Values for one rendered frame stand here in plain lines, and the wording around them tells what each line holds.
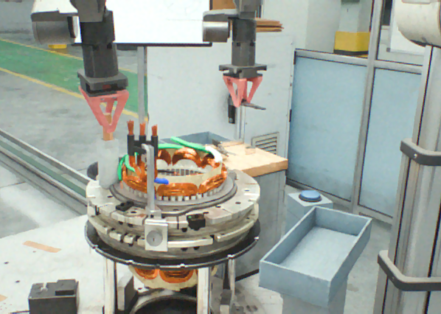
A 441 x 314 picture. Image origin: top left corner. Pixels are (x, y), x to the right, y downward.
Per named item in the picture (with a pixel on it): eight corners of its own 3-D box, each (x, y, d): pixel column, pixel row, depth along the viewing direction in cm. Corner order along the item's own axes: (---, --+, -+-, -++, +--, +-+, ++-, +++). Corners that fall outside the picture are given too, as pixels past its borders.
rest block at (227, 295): (218, 327, 102) (219, 304, 101) (222, 310, 107) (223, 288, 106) (241, 329, 102) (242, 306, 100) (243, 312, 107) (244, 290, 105)
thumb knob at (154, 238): (147, 243, 83) (147, 228, 82) (163, 244, 83) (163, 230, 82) (145, 246, 82) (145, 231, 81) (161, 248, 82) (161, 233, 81)
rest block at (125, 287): (134, 295, 112) (133, 273, 110) (124, 309, 107) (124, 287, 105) (114, 292, 113) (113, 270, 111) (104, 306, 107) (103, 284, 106)
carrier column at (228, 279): (220, 303, 113) (223, 214, 107) (228, 299, 115) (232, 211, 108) (226, 309, 112) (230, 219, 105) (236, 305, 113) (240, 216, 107)
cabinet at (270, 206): (175, 254, 138) (176, 160, 130) (231, 236, 149) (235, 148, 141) (220, 287, 123) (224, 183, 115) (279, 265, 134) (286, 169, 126)
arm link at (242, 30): (258, 15, 119) (254, 15, 124) (228, 15, 118) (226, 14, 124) (257, 46, 121) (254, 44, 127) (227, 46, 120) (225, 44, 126)
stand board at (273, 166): (175, 159, 130) (175, 150, 129) (235, 147, 141) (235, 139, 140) (225, 183, 115) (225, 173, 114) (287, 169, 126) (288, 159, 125)
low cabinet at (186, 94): (289, 203, 376) (303, 31, 339) (234, 223, 340) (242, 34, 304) (198, 166, 447) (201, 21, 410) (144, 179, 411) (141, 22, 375)
